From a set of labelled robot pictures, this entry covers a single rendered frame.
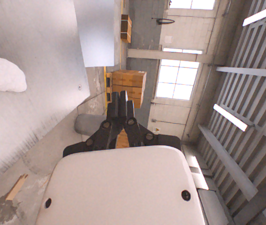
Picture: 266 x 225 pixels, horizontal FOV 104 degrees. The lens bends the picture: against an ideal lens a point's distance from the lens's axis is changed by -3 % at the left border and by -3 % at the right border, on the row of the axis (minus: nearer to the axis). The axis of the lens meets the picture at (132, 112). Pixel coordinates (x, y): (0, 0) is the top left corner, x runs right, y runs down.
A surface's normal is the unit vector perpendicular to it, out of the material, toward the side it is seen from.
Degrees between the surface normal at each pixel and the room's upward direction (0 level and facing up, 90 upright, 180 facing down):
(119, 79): 87
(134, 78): 88
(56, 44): 0
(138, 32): 90
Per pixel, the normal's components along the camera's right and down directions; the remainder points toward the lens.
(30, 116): 0.98, 0.13
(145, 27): -0.17, 0.39
